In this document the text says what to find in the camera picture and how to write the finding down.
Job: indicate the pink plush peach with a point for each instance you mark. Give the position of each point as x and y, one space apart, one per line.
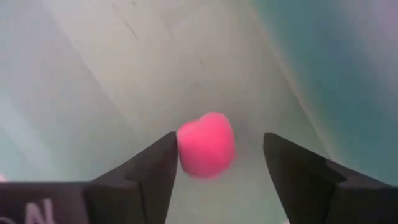
205 146

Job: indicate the teal translucent tupperware container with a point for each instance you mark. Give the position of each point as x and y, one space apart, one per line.
357 93

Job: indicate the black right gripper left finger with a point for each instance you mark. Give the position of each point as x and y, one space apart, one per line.
146 186

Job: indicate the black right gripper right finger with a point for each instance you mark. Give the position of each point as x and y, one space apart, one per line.
298 186

